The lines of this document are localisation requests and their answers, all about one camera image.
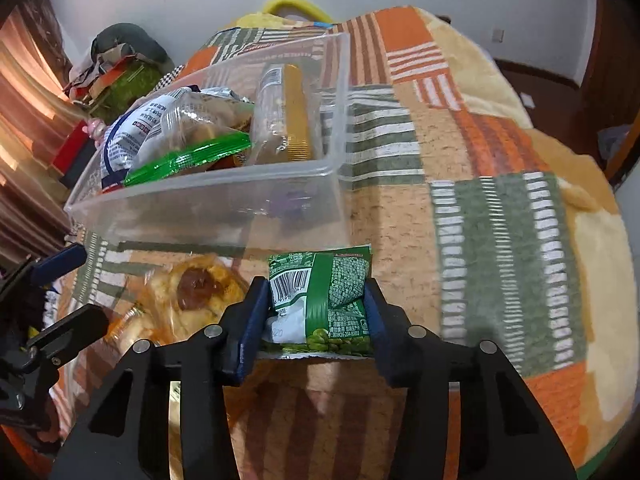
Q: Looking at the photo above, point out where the orange striped curtain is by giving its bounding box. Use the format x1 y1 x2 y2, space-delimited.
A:
0 2 98 263

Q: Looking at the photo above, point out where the brown wooden wardrobe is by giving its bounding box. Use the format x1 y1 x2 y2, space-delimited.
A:
575 0 640 186

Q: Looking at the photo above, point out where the clear pastry packet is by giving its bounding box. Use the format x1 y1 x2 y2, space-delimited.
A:
106 254 249 348

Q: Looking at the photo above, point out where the yellow wafer packet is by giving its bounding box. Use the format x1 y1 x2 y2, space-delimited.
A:
249 62 322 165

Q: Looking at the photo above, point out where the clear plastic container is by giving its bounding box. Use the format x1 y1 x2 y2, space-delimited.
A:
64 31 353 261

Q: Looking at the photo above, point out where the clear green-edged snack packet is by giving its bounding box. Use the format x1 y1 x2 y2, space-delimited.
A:
124 87 257 187

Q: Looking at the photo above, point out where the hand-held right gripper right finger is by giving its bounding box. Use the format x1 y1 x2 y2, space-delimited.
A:
362 277 582 480

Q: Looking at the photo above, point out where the green cardboard box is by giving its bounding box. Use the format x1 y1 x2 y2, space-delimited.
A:
92 62 168 118

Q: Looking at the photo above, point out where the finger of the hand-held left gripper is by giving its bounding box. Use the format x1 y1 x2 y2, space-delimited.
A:
0 243 89 302
26 304 110 367

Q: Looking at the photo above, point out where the red box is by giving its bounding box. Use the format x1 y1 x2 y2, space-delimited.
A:
51 121 97 172

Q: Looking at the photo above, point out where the pile of clothes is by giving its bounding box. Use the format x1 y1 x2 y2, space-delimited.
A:
67 22 173 98

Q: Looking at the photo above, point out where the green pea packet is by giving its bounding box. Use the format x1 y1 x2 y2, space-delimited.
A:
261 244 375 360

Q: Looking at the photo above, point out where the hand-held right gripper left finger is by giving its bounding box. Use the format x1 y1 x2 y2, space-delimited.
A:
50 276 274 480

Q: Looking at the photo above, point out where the checkered cloth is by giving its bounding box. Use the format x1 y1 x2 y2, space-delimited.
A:
159 62 190 88

